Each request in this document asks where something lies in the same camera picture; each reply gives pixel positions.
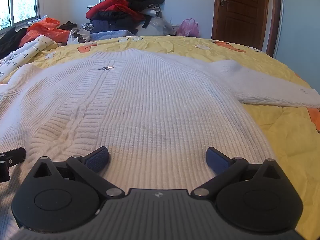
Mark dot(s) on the clear plastic bag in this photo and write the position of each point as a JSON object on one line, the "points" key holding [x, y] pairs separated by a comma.
{"points": [[161, 25]]}

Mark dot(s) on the window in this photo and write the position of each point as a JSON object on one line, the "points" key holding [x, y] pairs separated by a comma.
{"points": [[22, 0]]}

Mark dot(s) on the black cloth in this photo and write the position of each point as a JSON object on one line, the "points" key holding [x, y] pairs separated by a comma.
{"points": [[10, 40]]}

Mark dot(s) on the brown wooden door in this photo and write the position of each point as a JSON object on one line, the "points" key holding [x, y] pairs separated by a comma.
{"points": [[240, 12]]}

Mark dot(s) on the light blue knitted cloth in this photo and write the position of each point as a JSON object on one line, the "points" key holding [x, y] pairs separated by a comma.
{"points": [[112, 35]]}

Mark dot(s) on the white plastic bag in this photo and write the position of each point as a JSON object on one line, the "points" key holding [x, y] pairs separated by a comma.
{"points": [[75, 36]]}

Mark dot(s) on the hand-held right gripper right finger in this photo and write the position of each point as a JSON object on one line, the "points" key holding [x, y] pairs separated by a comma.
{"points": [[216, 160]]}

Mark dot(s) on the white printed blanket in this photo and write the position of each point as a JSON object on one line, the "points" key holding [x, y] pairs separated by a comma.
{"points": [[32, 47]]}

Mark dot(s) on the small metal pin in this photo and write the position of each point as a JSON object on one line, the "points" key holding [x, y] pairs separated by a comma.
{"points": [[106, 68]]}

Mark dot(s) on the yellow printed bedspread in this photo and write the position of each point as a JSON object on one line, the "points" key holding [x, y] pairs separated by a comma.
{"points": [[287, 142]]}

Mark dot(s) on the dark navy garment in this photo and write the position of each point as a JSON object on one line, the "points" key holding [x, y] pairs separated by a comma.
{"points": [[112, 21]]}

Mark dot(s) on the white knit sweater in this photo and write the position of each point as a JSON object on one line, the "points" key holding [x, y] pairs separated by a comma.
{"points": [[150, 105]]}

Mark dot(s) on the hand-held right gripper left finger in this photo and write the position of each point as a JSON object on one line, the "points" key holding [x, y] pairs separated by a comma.
{"points": [[98, 159]]}

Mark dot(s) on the wooden door frame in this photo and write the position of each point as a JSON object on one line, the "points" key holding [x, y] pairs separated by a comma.
{"points": [[273, 17]]}

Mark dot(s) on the orange cloth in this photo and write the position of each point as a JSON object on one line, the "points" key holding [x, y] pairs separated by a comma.
{"points": [[42, 31]]}

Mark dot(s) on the pink plastic bag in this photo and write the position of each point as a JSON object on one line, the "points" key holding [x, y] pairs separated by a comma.
{"points": [[188, 28]]}

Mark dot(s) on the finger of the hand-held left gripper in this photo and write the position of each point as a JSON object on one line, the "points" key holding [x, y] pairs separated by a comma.
{"points": [[13, 158]]}

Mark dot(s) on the dark brown cloth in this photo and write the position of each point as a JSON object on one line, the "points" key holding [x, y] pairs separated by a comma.
{"points": [[68, 26]]}

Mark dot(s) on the red garment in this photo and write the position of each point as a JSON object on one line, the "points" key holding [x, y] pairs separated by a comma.
{"points": [[112, 5]]}

